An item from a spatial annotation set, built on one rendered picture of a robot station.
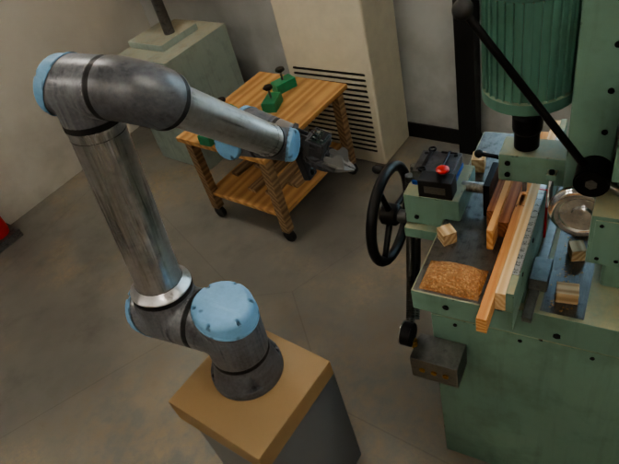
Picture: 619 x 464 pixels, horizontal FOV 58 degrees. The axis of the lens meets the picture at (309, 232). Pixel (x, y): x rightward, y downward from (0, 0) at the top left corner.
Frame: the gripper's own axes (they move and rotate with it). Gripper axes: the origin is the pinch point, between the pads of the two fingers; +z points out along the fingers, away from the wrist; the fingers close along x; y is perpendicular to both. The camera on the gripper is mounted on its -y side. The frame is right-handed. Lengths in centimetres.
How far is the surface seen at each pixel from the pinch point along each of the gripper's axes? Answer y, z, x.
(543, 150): 38, 43, -11
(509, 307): 23, 48, -41
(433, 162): 22.6, 22.2, -9.8
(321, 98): -52, -46, 89
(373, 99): -58, -26, 110
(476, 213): 17.1, 36.2, -14.3
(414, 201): 16.5, 22.0, -18.0
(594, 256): 34, 58, -30
